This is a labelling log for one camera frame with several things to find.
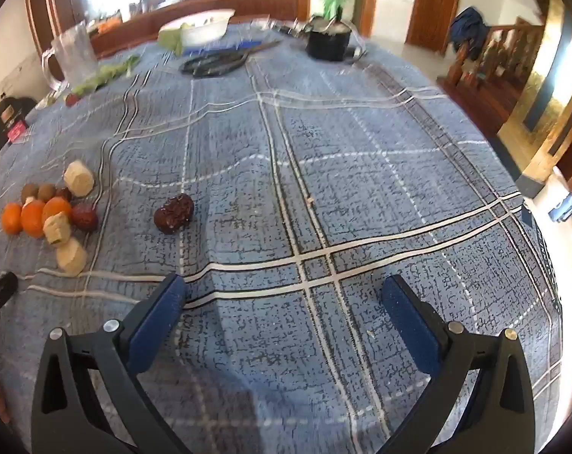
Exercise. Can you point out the white bowl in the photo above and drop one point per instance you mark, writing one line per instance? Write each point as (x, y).
(205, 26)

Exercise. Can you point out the wooden banister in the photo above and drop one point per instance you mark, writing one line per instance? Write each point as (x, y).
(498, 66)

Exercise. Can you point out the green cloth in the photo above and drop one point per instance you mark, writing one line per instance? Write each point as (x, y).
(172, 38)

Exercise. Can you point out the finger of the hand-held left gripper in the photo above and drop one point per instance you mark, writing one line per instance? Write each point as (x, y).
(3, 286)

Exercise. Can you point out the clear glass pitcher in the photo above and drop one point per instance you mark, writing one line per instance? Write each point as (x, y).
(75, 56)

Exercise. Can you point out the wrinkled dark red date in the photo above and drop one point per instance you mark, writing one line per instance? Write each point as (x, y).
(173, 213)

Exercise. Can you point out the brown longan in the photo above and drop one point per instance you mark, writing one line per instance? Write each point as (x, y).
(46, 192)
(63, 194)
(29, 192)

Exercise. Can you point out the wooden door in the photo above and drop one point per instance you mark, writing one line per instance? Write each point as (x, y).
(433, 4)

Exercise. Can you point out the black pot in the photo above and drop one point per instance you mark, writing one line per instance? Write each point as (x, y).
(328, 42)

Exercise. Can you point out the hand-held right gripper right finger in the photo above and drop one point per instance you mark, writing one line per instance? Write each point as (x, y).
(411, 321)

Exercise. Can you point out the small red fruit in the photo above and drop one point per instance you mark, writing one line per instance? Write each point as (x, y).
(71, 100)

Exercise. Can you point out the green leafy vegetable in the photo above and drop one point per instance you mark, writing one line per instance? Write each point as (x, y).
(105, 75)

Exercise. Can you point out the beige sugarcane chunk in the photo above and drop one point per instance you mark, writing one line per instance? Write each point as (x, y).
(79, 178)
(72, 256)
(57, 229)

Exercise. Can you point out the red packet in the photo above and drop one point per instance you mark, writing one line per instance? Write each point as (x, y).
(18, 131)

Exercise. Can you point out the dark blue jacket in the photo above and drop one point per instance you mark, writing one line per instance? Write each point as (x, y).
(468, 30)

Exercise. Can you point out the wooden sideboard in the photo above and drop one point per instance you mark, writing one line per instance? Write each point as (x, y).
(186, 14)

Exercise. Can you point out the smooth dark red date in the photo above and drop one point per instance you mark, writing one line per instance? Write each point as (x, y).
(84, 217)

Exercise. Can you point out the small orange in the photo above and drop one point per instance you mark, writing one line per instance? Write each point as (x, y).
(32, 218)
(56, 208)
(11, 218)

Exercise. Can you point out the blue plaid tablecloth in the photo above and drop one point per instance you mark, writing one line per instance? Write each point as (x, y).
(338, 198)

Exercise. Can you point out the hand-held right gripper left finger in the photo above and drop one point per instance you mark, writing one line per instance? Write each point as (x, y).
(155, 317)

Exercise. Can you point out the black scissors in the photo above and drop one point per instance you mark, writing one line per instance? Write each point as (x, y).
(215, 64)

